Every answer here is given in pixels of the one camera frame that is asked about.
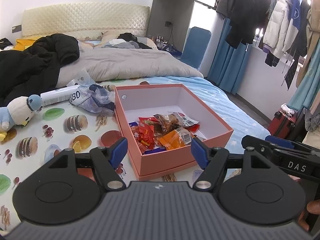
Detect blue pickled cabbage snack bag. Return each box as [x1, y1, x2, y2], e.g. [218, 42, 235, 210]
[129, 122, 166, 155]

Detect orange snack packet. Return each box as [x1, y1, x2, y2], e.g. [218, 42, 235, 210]
[158, 127, 193, 150]

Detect white red snack pouch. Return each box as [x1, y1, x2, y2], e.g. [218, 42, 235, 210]
[172, 112, 199, 127]

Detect red header tofu snack packet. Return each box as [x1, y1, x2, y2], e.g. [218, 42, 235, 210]
[129, 117, 160, 154]

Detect brown clear meat snack packet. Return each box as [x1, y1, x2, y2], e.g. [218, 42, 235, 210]
[154, 114, 182, 137]

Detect person's right hand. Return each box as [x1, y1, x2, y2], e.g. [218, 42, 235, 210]
[298, 200, 320, 231]

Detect red suitcase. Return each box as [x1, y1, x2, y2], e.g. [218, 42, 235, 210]
[267, 109, 299, 139]

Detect fruit print tablecloth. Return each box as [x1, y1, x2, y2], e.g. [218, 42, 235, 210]
[1, 101, 122, 235]

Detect pink cardboard box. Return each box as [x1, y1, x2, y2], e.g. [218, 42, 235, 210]
[115, 84, 233, 181]

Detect crumpled clear plastic bag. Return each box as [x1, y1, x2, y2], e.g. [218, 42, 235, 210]
[67, 69, 116, 116]

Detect white cylindrical tube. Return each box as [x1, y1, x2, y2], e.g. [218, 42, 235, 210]
[40, 85, 79, 107]

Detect blue curtain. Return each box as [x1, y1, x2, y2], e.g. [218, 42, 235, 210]
[207, 19, 252, 94]

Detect grey duvet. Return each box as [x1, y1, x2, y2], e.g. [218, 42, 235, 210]
[56, 48, 203, 88]

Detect white blue plush duck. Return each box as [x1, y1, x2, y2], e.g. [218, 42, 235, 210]
[0, 94, 42, 141]

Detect black puffer jacket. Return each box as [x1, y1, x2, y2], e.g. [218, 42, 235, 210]
[1, 34, 80, 107]

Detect blue chair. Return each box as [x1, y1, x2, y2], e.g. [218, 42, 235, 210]
[180, 27, 212, 69]

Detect clothes pile on bed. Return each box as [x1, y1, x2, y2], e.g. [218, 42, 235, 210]
[98, 30, 157, 50]

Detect hanging clothes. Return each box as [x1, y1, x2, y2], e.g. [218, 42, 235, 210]
[216, 0, 320, 91]

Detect cream quilted headboard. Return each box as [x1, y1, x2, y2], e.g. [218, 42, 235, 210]
[22, 2, 150, 41]

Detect yellow garment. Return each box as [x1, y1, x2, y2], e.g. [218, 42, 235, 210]
[14, 39, 37, 51]

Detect grey wardrobe cabinet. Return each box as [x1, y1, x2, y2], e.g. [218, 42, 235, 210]
[146, 0, 221, 46]

